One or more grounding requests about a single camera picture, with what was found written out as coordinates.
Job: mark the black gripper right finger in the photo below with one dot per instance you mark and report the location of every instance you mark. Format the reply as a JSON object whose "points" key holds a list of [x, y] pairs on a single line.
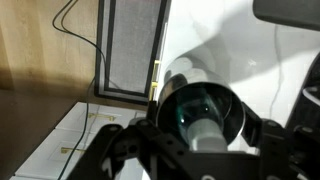
{"points": [[272, 161]]}

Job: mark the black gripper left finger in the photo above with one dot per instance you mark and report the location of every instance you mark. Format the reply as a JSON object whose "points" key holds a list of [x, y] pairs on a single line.
{"points": [[113, 145]]}

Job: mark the bottle with green contents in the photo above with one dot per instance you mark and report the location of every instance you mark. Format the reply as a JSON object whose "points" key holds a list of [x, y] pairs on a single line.
{"points": [[199, 121]]}

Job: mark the white drawer front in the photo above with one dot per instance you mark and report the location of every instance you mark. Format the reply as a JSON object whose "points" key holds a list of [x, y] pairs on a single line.
{"points": [[46, 162]]}

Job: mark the grey framed mat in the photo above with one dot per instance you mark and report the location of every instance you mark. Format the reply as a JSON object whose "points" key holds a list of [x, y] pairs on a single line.
{"points": [[129, 38]]}

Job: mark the gold drawer handle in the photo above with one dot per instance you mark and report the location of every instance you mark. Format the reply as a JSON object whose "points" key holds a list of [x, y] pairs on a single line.
{"points": [[65, 150]]}

